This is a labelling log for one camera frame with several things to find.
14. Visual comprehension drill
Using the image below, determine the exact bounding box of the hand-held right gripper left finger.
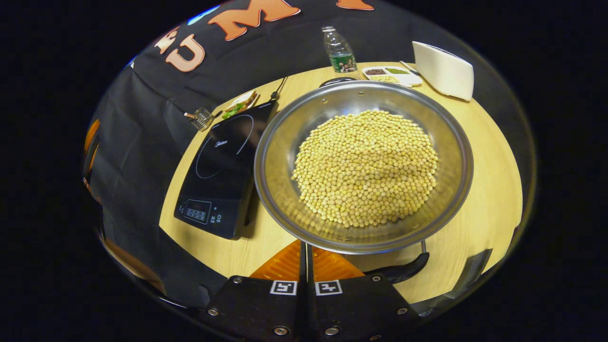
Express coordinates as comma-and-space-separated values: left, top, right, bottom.
202, 240, 307, 342

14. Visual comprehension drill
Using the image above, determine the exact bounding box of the sandwich with lettuce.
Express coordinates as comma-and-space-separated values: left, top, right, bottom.
222, 91, 259, 120

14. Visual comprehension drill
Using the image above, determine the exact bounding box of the white divided bean dish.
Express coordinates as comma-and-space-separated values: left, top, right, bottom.
362, 66, 423, 87

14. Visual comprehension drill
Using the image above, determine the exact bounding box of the black backdrop cloth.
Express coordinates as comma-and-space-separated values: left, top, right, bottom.
83, 0, 537, 309

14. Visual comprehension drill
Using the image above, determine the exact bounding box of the small metal wire basket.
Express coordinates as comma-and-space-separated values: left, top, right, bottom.
184, 107, 223, 131

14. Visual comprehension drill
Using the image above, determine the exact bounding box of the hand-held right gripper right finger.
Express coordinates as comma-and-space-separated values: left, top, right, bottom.
306, 245, 421, 342

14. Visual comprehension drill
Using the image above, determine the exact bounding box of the black induction cooktop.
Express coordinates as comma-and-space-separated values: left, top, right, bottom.
174, 99, 278, 240

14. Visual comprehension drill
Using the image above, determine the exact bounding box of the black power cable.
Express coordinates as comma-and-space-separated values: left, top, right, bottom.
271, 76, 289, 101

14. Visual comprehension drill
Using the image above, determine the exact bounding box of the steel pot with black handles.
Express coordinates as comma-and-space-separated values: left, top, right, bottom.
253, 76, 475, 285

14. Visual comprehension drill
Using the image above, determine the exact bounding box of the clear plastic water bottle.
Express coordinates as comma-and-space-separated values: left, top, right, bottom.
322, 26, 358, 73

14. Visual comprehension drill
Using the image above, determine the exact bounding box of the small white plate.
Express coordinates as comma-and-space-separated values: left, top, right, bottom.
226, 90, 259, 114

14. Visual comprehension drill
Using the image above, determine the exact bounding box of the pile of yellow soybeans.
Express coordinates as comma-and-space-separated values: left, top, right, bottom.
291, 110, 438, 228

